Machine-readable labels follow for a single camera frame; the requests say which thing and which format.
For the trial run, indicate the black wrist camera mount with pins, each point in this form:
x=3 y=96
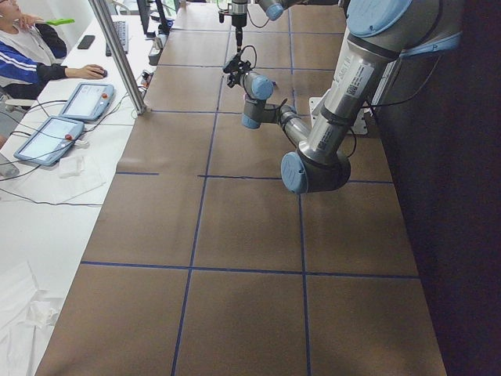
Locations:
x=236 y=64

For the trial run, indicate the black smartphone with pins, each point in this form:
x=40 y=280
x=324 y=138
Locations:
x=86 y=42

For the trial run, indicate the upper teach pendant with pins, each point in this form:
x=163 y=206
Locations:
x=88 y=102

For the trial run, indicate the person's forearm blue jacket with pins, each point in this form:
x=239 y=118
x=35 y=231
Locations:
x=23 y=78

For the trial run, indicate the person's hand on mouse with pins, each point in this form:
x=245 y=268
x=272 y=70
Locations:
x=90 y=71

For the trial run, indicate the teach pendant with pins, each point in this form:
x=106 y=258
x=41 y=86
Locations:
x=88 y=102
x=50 y=141

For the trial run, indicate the black keyboard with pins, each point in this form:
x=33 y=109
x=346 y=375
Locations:
x=121 y=31

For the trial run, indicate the aluminium frame post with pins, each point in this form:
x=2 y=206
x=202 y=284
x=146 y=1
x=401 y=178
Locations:
x=101 y=12

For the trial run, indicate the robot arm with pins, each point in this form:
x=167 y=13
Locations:
x=274 y=9
x=377 y=33

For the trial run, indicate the lower teach pendant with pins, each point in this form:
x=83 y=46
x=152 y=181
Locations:
x=50 y=141

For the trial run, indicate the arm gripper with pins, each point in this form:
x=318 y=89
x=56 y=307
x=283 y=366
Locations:
x=237 y=19
x=236 y=73

